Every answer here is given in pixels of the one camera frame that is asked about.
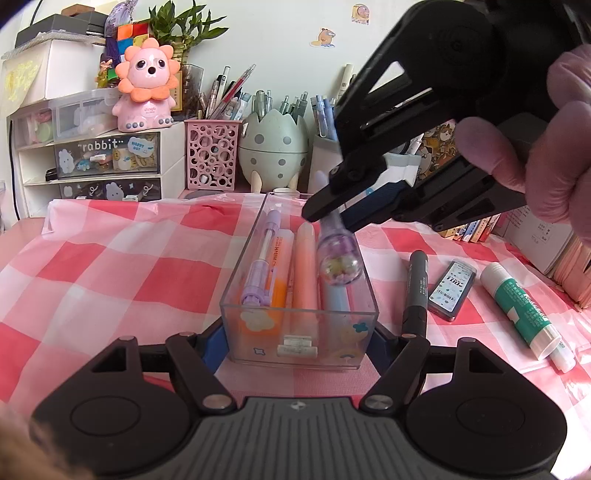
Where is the purple figurine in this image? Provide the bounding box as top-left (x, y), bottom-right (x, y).
top-left (108, 0), bottom-right (140, 29)

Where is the green egg-shaped pen holder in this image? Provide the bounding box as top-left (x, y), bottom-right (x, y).
top-left (238, 108), bottom-right (310, 192)

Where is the colourful puzzle cube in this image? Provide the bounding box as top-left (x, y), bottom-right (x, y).
top-left (115, 21), bottom-right (153, 51)

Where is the bunch of grey-green pens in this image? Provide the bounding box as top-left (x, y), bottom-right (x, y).
top-left (252, 90), bottom-right (309, 121)

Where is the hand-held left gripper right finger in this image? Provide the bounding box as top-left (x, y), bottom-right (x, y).
top-left (360, 323), bottom-right (502, 414)

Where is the pink lion toy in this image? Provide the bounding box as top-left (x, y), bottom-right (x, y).
top-left (113, 37), bottom-right (182, 132)

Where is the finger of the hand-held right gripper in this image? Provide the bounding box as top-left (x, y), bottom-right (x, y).
top-left (302, 18), bottom-right (462, 221)
top-left (342, 157), bottom-right (527, 232)

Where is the black marker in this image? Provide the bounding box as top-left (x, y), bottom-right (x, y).
top-left (401, 250), bottom-right (431, 340)

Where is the purple mechanical pencil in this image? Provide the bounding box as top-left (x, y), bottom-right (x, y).
top-left (240, 210), bottom-right (283, 308)

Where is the purple pen with ball top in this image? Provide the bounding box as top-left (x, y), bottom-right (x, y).
top-left (316, 210), bottom-right (363, 289)

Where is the pink highlighter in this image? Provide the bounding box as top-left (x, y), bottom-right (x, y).
top-left (292, 223), bottom-right (320, 315)

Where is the white drawer organizer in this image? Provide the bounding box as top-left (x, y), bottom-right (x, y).
top-left (7, 88), bottom-right (188, 204)

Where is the white eraser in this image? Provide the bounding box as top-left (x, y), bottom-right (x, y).
top-left (277, 335), bottom-right (319, 358)

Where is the red checkered tablecloth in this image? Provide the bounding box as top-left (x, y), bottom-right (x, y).
top-left (0, 191), bottom-right (591, 416)

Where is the grey and white pen holder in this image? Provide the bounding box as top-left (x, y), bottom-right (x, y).
top-left (307, 134), bottom-right (421, 195)

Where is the person's right hand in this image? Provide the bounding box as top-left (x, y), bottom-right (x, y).
top-left (455, 44), bottom-right (591, 243)

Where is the bunch of assorted pens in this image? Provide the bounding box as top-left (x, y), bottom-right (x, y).
top-left (198, 64), bottom-right (257, 121)

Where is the pale blue pen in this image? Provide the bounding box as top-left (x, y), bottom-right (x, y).
top-left (321, 277), bottom-right (352, 315)

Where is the printed paper booklet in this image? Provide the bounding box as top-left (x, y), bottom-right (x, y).
top-left (501, 205), bottom-right (575, 275)

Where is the green and white glue stick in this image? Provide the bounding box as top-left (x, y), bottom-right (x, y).
top-left (480, 263), bottom-right (578, 374)

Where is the orange highlighter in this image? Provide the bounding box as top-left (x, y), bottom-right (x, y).
top-left (268, 228), bottom-right (296, 333)

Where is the clear plastic stationery box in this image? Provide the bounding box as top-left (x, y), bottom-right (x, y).
top-left (220, 191), bottom-right (380, 370)

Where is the dark grey box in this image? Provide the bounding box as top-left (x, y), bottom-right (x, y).
top-left (15, 13), bottom-right (109, 47)

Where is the pink perforated pen holder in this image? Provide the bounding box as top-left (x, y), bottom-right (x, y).
top-left (185, 119), bottom-right (244, 191)

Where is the lucky bamboo plant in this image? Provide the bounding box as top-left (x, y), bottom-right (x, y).
top-left (148, 0), bottom-right (222, 65)

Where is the grey pencil lead case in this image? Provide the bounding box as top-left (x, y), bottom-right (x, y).
top-left (427, 259), bottom-right (478, 321)

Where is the pink pencil case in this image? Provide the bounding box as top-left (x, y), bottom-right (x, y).
top-left (549, 235), bottom-right (591, 310)

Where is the white storage box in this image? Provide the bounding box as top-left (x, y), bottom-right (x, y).
top-left (0, 39), bottom-right (118, 109)

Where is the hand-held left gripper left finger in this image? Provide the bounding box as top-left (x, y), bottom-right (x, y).
top-left (91, 318), bottom-right (236, 411)

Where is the bunch of pastel pens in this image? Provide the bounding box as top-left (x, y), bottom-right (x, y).
top-left (310, 65), bottom-right (356, 139)

